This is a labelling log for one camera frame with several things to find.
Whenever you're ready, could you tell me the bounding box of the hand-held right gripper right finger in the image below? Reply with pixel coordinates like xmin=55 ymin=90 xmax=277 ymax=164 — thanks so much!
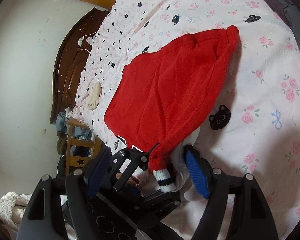
xmin=184 ymin=144 xmax=279 ymax=240

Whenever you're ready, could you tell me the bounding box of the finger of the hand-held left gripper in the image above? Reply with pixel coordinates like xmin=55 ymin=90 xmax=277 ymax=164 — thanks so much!
xmin=112 ymin=155 xmax=150 ymax=193
xmin=110 ymin=142 xmax=161 ymax=170

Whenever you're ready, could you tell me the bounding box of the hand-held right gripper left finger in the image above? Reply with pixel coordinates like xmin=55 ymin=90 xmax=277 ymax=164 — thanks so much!
xmin=17 ymin=146 xmax=112 ymax=240

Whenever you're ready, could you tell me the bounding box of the red basketball jersey shirt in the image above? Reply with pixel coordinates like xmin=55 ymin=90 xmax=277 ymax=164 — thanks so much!
xmin=104 ymin=25 xmax=240 ymax=198

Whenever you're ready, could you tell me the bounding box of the wooden chair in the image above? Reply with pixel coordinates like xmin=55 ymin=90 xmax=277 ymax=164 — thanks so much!
xmin=65 ymin=120 xmax=103 ymax=178

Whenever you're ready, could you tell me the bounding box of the beige sock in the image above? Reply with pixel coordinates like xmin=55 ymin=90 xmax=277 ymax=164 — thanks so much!
xmin=87 ymin=82 xmax=102 ymax=110

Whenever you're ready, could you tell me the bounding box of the person's white lace top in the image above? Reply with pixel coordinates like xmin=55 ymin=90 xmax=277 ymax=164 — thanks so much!
xmin=0 ymin=192 xmax=32 ymax=230

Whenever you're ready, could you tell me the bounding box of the dark wooden headboard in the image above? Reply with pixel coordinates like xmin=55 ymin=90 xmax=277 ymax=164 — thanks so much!
xmin=50 ymin=7 xmax=112 ymax=124

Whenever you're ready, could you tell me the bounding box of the pink cat print blanket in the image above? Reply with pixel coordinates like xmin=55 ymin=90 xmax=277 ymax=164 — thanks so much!
xmin=66 ymin=0 xmax=300 ymax=240

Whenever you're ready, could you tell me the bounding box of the grey jacket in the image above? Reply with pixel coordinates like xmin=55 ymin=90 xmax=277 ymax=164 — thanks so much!
xmin=247 ymin=0 xmax=300 ymax=68

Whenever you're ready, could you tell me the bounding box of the white charging cable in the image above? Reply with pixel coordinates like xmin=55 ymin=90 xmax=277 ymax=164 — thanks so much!
xmin=77 ymin=36 xmax=98 ymax=47

